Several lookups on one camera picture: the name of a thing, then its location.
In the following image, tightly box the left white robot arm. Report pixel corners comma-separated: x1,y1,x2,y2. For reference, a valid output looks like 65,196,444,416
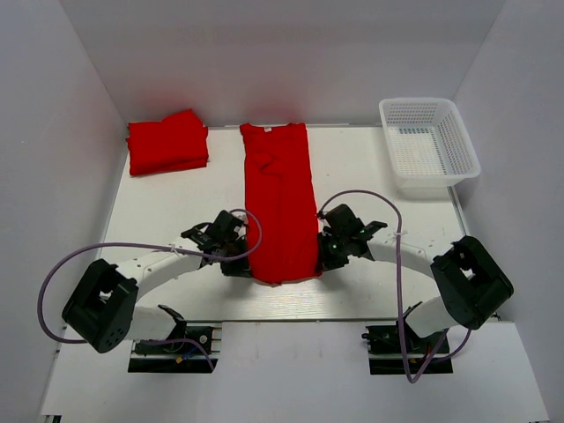
62,209,248,353

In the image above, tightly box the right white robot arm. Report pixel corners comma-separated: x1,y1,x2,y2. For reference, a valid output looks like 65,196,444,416
317,204,515,352

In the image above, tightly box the folded red t-shirt stack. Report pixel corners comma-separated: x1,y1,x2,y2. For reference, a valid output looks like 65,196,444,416
126,109,209,176

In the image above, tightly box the white plastic basket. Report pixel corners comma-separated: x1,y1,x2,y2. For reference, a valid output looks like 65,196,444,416
379,97,481,189

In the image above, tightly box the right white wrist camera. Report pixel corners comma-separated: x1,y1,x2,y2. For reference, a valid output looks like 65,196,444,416
316,211,330,231

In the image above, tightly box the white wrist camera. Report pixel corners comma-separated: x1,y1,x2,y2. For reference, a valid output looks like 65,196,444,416
234,212,249,236
316,211,330,231

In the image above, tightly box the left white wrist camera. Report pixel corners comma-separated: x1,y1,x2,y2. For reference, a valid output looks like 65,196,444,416
234,212,249,236

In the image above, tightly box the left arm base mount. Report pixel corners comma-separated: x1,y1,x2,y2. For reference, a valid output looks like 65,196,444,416
128,305,222,375

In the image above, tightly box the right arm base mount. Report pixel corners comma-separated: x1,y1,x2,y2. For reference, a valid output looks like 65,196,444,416
361,323,453,376

